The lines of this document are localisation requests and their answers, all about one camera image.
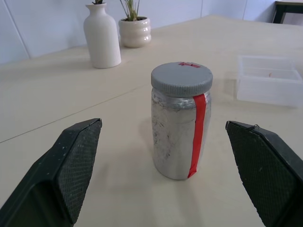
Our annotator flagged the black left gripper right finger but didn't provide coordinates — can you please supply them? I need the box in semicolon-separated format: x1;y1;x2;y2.
225;120;303;227

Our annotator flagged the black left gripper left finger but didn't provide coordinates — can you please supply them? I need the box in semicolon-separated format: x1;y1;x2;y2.
0;118;103;227

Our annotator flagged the tall white ceramic vase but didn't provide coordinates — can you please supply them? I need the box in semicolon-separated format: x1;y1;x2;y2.
83;3;122;70

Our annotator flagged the white ribbed plant pot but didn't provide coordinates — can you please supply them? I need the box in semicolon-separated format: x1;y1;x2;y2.
118;17;152;49

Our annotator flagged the dark framed side table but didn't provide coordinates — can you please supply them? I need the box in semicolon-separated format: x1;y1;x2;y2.
272;0;303;24

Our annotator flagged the green leafy plant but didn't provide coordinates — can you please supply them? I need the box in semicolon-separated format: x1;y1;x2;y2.
119;0;140;21

